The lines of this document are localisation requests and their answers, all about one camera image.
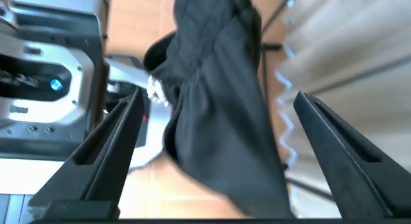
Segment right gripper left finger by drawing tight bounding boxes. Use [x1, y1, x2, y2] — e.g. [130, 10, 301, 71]
[28, 87, 146, 220]

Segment black shorts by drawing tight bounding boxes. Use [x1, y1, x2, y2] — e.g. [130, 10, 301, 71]
[143, 0, 295, 219]

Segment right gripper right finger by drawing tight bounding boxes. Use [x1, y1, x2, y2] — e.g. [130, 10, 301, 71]
[292, 90, 411, 220]

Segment beige curtain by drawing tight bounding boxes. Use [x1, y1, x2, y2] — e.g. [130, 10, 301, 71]
[275, 0, 411, 218]

